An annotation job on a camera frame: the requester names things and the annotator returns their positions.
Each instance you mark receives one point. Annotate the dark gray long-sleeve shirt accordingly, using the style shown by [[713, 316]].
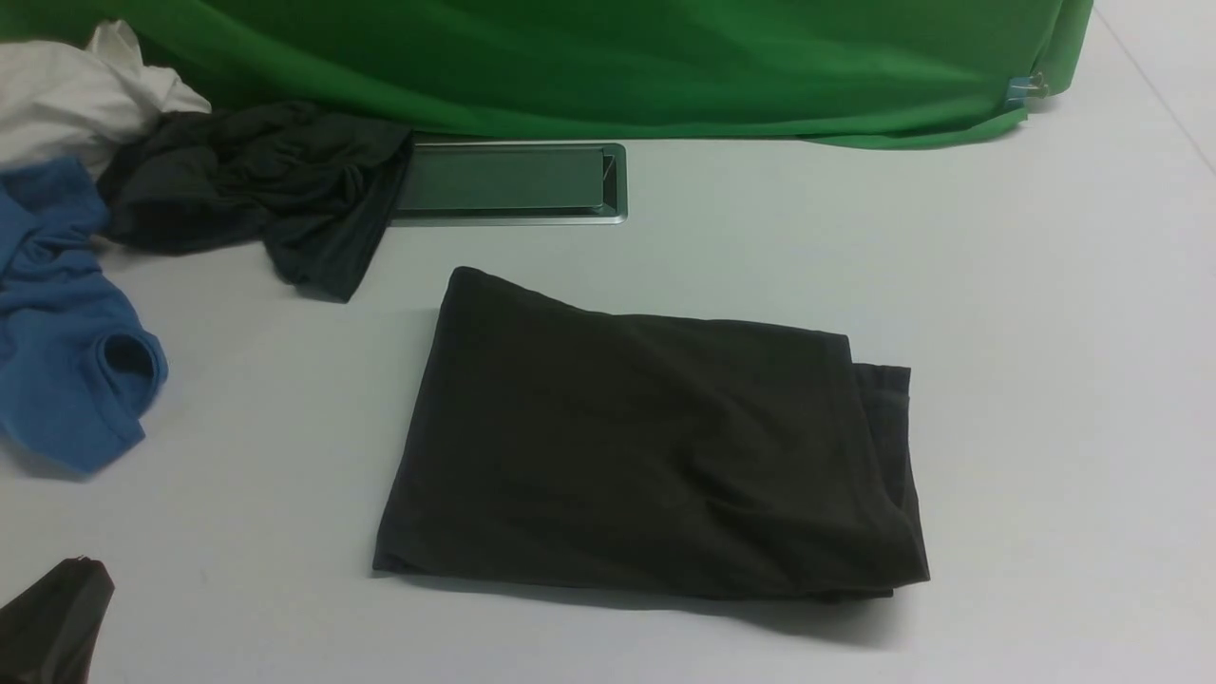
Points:
[[714, 459]]

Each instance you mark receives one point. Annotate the white crumpled shirt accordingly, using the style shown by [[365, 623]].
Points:
[[59, 100]]

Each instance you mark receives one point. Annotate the blue crumpled shirt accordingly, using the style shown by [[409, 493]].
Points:
[[78, 369]]

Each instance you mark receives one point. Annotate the metal table cable hatch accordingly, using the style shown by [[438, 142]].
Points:
[[514, 184]]

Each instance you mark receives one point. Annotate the green backdrop cloth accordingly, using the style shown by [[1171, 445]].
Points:
[[875, 75]]

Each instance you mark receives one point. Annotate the dark teal crumpled shirt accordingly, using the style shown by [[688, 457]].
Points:
[[317, 188]]

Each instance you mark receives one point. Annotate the blue binder clip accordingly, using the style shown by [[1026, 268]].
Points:
[[1022, 90]]

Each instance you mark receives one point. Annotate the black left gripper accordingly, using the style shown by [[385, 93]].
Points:
[[49, 632]]

